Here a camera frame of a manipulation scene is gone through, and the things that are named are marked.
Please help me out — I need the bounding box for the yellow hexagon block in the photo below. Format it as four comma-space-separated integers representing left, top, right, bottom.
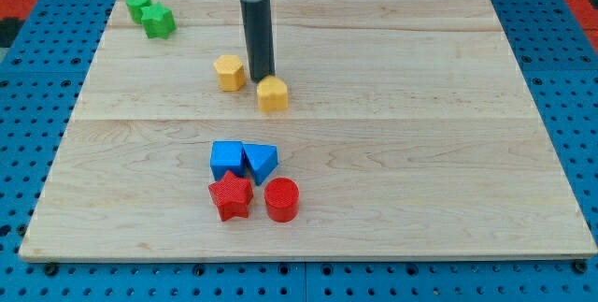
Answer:
213, 55, 246, 92

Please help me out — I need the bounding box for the red star block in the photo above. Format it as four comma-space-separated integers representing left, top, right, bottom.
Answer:
208, 170, 253, 222

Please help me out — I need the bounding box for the green star block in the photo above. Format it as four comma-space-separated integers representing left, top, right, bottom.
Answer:
141, 2, 177, 39

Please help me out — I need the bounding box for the blue triangle block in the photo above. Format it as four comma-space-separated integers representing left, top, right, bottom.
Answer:
242, 143, 278, 185

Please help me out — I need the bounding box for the yellow heart block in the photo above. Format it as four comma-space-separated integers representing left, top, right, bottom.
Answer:
256, 76, 289, 112

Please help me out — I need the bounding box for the red cylinder block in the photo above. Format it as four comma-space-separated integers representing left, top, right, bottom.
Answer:
263, 178, 300, 223

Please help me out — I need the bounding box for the blue cube block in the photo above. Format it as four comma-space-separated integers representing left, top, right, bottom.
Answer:
209, 140, 245, 180

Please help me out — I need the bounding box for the light wooden board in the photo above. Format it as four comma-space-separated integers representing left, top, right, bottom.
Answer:
20, 0, 597, 263

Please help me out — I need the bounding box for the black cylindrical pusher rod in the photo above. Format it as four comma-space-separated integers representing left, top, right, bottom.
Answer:
241, 0, 276, 83

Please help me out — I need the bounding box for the green cylinder block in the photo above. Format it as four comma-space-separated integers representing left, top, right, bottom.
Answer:
125, 0, 152, 24

